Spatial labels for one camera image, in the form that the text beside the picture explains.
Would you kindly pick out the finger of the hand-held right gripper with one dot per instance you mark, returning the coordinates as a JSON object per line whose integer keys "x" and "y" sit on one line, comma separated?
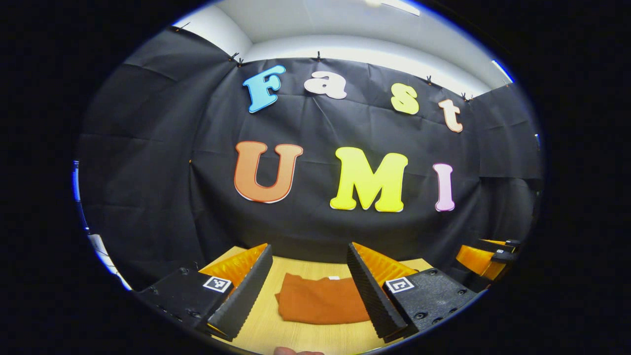
{"x": 478, "y": 261}
{"x": 498, "y": 242}

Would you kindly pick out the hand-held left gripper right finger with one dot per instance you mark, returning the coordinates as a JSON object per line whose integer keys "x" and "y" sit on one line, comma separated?
{"x": 374, "y": 301}

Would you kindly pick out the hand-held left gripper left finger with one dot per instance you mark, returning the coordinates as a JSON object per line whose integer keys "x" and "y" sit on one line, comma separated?
{"x": 246, "y": 296}

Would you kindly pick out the orange knit cardigan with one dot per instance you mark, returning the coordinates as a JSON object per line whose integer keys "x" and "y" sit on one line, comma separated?
{"x": 320, "y": 301}

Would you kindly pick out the ceiling light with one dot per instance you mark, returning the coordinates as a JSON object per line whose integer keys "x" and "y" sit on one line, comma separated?
{"x": 394, "y": 5}

